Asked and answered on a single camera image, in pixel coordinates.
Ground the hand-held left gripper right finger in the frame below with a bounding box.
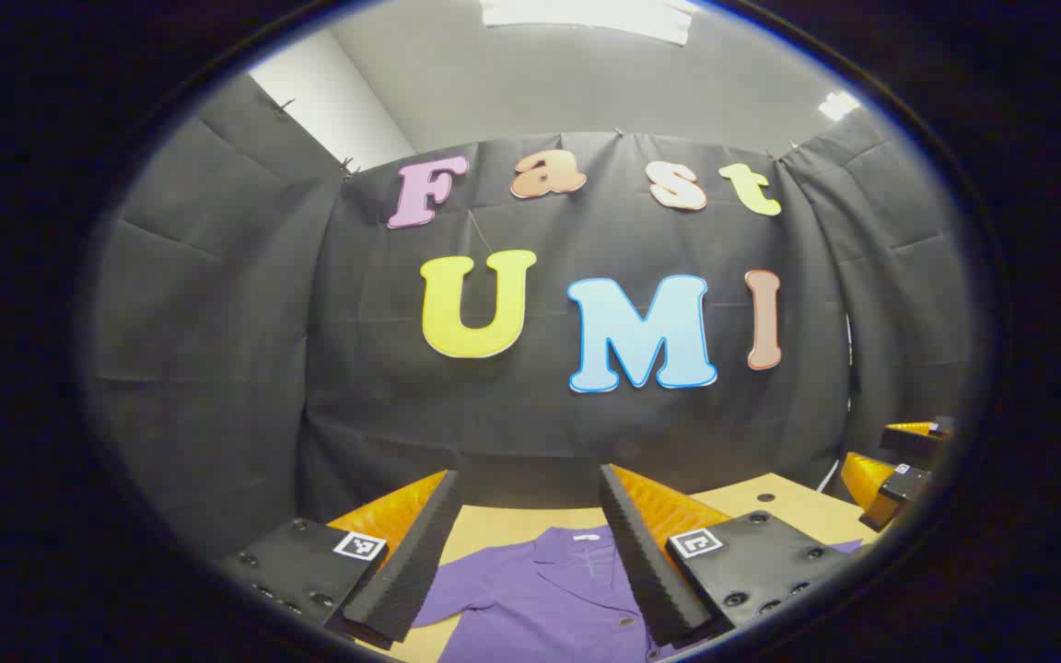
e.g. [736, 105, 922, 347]
[598, 463, 854, 650]

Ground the long ceiling light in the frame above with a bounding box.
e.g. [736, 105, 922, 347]
[480, 0, 699, 45]

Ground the small ceiling light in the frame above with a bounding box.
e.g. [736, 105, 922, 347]
[818, 90, 863, 122]

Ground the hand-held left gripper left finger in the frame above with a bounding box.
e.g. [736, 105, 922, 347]
[217, 470, 463, 650]

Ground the purple button-up shirt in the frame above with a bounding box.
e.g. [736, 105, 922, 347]
[411, 525, 863, 663]

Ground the black backdrop cloth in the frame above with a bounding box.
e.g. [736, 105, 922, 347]
[93, 74, 978, 563]

